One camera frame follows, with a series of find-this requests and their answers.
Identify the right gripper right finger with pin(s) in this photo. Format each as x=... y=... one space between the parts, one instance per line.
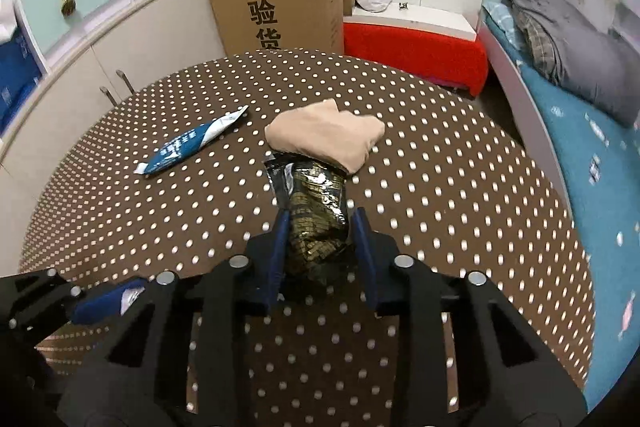
x=466 y=356

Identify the mint drawer cabinet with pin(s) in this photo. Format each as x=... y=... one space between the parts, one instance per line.
x=93 y=54

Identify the beige folded cloth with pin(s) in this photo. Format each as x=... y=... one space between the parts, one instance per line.
x=324 y=132

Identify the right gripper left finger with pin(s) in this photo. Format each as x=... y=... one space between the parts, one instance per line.
x=176 y=356

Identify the teal bed mattress cover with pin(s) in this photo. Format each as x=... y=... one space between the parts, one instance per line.
x=600 y=164

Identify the brown dotted tablecloth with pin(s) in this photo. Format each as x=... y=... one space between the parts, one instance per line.
x=445 y=182

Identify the blue white mask package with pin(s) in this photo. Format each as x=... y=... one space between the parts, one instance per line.
x=129 y=296

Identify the black gold snack wrapper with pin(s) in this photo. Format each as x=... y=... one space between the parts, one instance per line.
x=314 y=195

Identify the red storage bench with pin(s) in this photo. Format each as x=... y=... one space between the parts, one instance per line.
x=446 y=60

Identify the grey folded duvet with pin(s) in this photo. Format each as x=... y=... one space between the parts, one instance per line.
x=571 y=53

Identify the white bed frame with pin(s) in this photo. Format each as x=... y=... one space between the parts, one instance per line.
x=527 y=118

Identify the blue white tube wrapper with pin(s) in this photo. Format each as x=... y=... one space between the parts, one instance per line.
x=189 y=143

